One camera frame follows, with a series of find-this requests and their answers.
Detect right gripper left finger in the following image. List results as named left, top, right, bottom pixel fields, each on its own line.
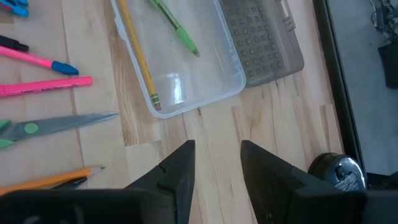
left=124, top=139, right=197, bottom=224

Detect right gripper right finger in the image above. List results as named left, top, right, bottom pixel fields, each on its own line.
left=239, top=139, right=368, bottom=224

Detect clear pencil box grey lid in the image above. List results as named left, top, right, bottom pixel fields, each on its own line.
left=110, top=0, right=305, bottom=119

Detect green handled scissors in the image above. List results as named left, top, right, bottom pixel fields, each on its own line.
left=0, top=112, right=119, bottom=149

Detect yellow pencil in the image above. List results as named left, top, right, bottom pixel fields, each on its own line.
left=117, top=0, right=162, bottom=112

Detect green mechanical pencil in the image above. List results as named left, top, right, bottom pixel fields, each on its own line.
left=148, top=0, right=200, bottom=58

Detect pink highlighter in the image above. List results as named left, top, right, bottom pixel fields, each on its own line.
left=0, top=76, right=93, bottom=98

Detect pink pen blue cap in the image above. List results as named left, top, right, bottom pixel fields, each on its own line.
left=0, top=45, right=80, bottom=76

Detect slim black pen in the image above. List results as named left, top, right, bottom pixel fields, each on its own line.
left=0, top=35, right=30, bottom=52

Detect black mounting bar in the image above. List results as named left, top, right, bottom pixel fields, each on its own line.
left=377, top=40, right=398, bottom=90

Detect black metal table frame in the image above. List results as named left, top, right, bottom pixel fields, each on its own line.
left=312, top=0, right=398, bottom=191

